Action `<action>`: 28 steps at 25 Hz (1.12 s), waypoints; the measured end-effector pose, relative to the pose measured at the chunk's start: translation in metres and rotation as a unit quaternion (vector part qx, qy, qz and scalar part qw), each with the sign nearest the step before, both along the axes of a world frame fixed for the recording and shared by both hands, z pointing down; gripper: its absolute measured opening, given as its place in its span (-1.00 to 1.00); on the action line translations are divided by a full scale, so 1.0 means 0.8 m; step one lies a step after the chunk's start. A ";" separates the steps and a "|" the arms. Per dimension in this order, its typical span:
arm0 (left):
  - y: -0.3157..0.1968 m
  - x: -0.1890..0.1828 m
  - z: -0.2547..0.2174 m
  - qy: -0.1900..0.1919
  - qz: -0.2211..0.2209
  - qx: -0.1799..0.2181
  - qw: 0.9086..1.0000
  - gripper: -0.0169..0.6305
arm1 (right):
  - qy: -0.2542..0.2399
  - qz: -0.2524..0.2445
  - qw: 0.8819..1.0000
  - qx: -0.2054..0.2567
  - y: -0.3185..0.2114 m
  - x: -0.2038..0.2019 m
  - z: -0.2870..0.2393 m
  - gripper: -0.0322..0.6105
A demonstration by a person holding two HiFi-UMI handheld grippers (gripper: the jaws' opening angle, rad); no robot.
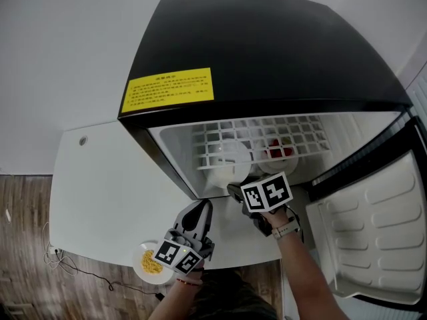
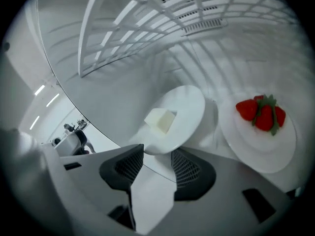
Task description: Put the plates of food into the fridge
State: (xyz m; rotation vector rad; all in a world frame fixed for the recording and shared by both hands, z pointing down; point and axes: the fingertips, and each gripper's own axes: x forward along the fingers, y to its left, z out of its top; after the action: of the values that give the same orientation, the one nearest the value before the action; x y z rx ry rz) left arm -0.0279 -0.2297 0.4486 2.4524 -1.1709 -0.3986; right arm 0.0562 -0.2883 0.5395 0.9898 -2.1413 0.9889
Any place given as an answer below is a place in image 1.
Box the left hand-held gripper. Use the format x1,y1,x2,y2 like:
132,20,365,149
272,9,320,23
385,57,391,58
153,198,216,275

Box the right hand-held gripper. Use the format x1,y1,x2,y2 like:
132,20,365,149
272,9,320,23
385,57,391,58
226,171,294,238

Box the white plate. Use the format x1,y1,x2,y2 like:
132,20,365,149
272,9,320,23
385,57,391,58
258,155,300,177
132,240,177,285
203,138,252,189

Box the red strawberries food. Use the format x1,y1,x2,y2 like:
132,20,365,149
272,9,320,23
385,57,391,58
265,138,294,159

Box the black mini fridge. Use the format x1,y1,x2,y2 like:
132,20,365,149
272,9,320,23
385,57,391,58
116,0,427,311

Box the person's left forearm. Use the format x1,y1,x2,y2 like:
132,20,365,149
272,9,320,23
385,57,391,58
146,271,204,320

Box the person's right forearm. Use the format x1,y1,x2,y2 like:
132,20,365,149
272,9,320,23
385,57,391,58
275,228,351,320

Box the white wire grid rack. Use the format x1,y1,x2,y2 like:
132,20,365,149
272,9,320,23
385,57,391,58
191,113,333,170

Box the person's right hand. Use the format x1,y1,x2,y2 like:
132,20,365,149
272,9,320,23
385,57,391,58
260,204,290,233

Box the beige wrist watch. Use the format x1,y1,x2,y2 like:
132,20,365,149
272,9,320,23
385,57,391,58
272,217,299,240

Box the yellow warning label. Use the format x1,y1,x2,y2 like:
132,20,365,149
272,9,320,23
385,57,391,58
120,67,215,114

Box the white window blinds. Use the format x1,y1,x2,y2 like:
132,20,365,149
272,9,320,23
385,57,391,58
408,75,427,119

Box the red beaded bracelet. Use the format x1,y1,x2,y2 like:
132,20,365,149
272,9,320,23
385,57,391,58
175,277,203,287

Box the black floor cable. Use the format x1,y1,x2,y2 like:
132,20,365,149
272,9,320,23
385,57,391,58
66,261,164,300

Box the white power cable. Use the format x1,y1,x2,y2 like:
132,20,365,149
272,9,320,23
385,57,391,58
42,221,77,275

